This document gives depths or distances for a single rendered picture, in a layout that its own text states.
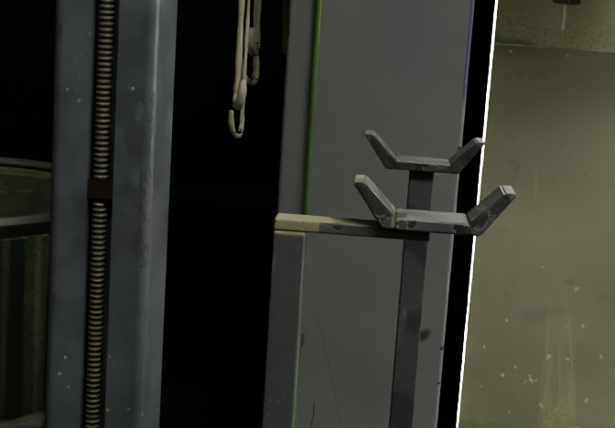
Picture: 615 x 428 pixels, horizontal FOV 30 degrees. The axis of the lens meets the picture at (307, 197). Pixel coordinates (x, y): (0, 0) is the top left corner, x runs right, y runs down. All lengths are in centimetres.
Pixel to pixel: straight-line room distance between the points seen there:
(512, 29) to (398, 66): 190
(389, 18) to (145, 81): 52
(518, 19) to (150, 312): 242
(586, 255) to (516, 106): 43
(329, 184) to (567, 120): 186
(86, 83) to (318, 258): 55
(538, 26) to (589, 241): 58
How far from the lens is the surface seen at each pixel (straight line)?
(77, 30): 66
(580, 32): 305
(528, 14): 303
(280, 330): 59
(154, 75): 65
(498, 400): 269
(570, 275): 280
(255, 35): 123
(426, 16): 113
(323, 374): 120
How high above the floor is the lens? 121
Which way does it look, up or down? 10 degrees down
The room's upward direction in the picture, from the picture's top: 4 degrees clockwise
